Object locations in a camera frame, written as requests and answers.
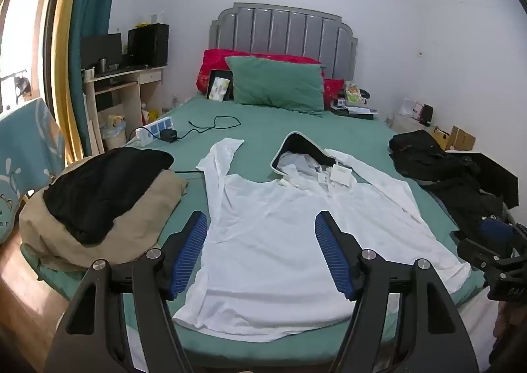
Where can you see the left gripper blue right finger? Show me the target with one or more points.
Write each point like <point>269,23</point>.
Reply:
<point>341,253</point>

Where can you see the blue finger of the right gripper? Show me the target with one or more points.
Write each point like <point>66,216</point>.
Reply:
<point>496,230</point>

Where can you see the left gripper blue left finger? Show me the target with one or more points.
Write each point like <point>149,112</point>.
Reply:
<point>181,251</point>

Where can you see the white hooded jacket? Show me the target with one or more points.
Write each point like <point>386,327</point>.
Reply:
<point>263,275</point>

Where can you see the black clothes pile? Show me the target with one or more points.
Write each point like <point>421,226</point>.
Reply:
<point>470,185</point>

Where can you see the beige folded garment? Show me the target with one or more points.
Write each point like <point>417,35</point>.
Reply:
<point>133,233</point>

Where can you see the cardboard boxes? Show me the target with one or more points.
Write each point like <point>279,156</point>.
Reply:
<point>456,139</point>

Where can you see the black folded garment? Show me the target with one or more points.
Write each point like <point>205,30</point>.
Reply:
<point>90,197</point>

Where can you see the black power adapter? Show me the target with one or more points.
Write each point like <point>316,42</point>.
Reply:
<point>169,135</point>

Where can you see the white blue power strip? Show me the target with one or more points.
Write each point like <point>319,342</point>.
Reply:
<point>145,135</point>

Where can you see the green bed sheet mattress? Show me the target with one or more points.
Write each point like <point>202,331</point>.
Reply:
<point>262,130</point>

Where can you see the white trash bin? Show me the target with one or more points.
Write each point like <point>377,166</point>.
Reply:
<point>113,132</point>

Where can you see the small black speaker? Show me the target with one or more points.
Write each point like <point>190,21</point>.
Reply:
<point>426,115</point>

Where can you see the white bedside cabinet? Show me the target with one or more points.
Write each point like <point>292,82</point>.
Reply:
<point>403,124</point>

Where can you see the books and snack pile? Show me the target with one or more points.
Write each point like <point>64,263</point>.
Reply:
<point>352,102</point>

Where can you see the wooden computer desk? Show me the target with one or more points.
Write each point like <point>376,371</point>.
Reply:
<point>124,92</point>

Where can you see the black tablet with picture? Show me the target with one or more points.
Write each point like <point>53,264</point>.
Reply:
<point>220,87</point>

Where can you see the yellow curtain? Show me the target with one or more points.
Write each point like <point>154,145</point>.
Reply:
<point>63,109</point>

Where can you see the green pillow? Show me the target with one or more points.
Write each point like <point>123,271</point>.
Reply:
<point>291,86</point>

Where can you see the teal patterned cloth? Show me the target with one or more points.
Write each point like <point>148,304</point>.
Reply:
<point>32,153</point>

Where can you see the red pillow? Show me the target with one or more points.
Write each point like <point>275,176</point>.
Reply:
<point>214,60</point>

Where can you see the black computer tower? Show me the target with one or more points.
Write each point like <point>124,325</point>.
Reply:
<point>148,45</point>

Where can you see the black computer monitor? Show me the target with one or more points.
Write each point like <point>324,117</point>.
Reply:
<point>96,47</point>

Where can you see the grey padded headboard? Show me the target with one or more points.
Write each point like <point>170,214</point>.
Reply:
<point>273,29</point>

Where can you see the teal curtain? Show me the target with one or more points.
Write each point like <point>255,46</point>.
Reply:
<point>88,18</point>

